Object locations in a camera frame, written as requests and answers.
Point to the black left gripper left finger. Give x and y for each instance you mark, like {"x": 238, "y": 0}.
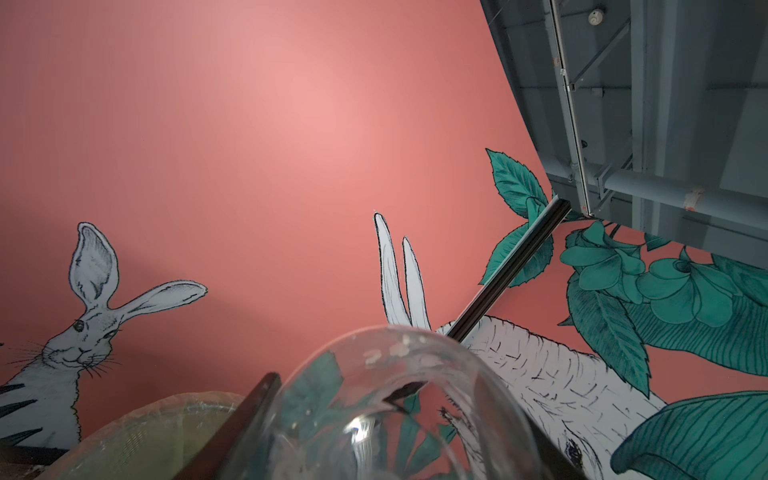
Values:
{"x": 224, "y": 456}

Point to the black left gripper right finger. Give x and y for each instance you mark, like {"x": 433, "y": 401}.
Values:
{"x": 555, "y": 465}

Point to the jar with patterned lid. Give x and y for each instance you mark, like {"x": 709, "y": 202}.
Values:
{"x": 388, "y": 403}

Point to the white bin with green bag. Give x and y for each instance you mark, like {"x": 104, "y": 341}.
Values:
{"x": 153, "y": 442}

